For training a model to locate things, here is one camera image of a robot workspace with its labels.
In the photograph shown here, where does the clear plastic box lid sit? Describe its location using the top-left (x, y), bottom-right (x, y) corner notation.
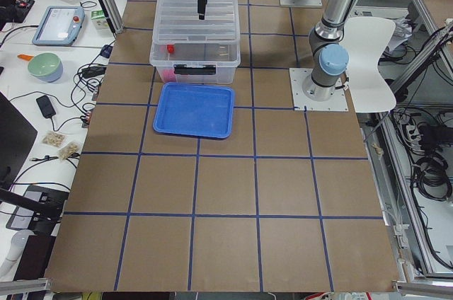
top-left (152, 0), bottom-right (240, 45)

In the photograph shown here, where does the clear plastic storage box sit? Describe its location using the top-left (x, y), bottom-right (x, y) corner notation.
top-left (149, 38), bottom-right (241, 84)

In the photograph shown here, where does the red block middle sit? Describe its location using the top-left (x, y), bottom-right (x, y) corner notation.
top-left (159, 68), bottom-right (177, 83)

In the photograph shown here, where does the green white carton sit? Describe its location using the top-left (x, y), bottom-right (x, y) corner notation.
top-left (90, 10), bottom-right (110, 30)

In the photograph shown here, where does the blue plastic tray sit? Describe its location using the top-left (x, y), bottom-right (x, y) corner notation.
top-left (153, 83), bottom-right (235, 139)

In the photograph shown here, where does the teach pendant near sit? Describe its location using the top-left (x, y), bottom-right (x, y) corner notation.
top-left (32, 6), bottom-right (85, 46)

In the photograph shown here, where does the white plastic chair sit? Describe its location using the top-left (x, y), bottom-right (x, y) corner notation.
top-left (340, 16), bottom-right (396, 113)

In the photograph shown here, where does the green bowl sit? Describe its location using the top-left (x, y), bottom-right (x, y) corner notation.
top-left (28, 52), bottom-right (63, 83)

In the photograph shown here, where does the toy carrot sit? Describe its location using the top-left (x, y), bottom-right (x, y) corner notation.
top-left (17, 54), bottom-right (34, 62)

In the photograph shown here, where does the black power adapter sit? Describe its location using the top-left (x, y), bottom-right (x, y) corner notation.
top-left (36, 95), bottom-right (56, 119)

